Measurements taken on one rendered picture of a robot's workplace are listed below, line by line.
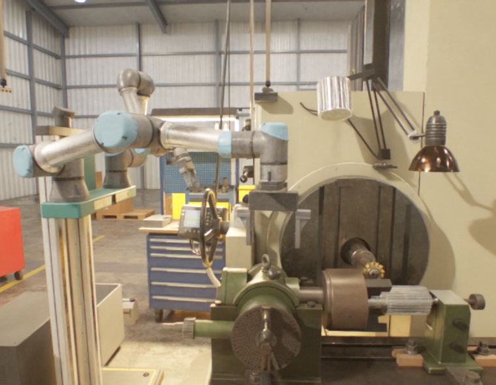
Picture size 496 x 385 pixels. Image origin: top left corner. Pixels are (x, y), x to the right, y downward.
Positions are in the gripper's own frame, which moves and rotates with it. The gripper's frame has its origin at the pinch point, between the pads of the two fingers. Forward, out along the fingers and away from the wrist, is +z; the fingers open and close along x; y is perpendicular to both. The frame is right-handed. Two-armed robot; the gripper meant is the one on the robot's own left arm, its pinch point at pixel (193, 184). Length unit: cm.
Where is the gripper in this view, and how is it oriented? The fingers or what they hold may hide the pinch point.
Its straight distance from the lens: 184.0
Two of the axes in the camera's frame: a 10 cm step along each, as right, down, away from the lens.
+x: 1.4, 0.1, 9.9
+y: 9.2, -3.8, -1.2
